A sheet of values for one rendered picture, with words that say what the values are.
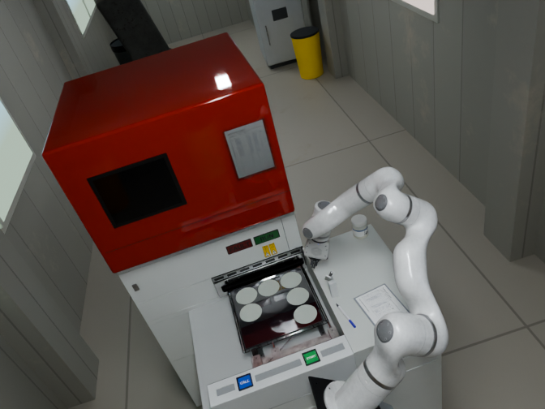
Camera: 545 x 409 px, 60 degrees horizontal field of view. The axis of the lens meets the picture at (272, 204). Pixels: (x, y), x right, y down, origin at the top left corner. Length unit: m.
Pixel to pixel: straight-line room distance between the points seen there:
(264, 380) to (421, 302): 0.67
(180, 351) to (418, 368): 1.18
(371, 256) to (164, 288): 0.95
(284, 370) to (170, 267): 0.69
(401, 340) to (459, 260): 2.13
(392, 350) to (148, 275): 1.18
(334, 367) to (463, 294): 1.59
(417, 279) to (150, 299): 1.27
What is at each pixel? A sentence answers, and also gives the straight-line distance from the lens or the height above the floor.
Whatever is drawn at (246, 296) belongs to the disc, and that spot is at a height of 0.90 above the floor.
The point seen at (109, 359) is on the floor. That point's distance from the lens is 3.54.
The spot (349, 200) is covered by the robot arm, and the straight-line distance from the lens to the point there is 1.75.
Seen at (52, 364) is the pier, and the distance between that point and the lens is 3.15.
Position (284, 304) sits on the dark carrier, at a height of 0.90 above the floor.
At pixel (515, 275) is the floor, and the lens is 3.41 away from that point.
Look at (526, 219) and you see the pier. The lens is 3.30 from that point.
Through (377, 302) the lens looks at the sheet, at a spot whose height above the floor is 0.97.
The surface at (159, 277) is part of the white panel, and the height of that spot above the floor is 1.08.
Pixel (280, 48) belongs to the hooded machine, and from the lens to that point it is 6.87.
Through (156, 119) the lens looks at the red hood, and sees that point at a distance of 1.73.
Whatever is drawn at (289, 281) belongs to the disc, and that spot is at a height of 0.90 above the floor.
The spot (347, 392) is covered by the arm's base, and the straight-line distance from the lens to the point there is 1.61.
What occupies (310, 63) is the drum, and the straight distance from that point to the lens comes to 6.27.
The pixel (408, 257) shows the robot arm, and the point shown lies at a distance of 1.49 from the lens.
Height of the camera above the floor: 2.47
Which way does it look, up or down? 36 degrees down
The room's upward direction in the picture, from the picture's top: 16 degrees counter-clockwise
